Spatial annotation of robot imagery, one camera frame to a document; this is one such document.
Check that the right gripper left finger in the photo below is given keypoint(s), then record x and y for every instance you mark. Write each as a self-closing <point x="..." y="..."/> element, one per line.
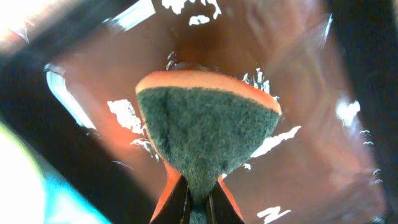
<point x="173" y="206"/>

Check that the black rectangular tray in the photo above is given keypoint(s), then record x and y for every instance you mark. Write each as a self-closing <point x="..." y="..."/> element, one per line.
<point x="69" y="71"/>

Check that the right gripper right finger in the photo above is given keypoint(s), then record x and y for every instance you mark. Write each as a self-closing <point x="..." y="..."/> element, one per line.
<point x="221" y="208"/>

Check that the yellow plate top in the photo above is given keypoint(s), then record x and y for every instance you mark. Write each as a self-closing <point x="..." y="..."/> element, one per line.
<point x="22" y="190"/>

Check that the teal plastic tray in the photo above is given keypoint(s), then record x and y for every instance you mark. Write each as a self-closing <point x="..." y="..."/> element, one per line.
<point x="63" y="203"/>

